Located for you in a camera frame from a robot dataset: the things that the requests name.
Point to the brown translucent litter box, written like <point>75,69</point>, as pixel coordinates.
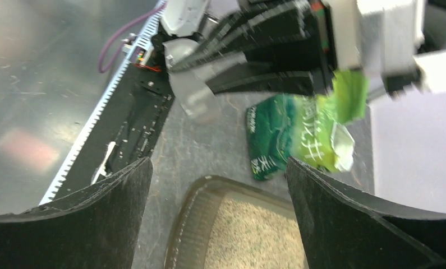
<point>227,224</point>

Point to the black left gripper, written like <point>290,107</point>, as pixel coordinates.
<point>283,49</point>

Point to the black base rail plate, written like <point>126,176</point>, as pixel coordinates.
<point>127,129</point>

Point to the clear plastic scoop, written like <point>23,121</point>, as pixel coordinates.
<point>189,87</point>

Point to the green cat litter bag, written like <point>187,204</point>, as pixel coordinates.
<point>311,129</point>

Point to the white toothed cable strip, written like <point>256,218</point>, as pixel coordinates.
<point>141,41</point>

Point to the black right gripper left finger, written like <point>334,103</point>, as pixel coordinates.
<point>95,227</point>

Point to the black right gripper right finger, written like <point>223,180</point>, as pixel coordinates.
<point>344,227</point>

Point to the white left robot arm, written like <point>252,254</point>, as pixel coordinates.
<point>181,19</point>

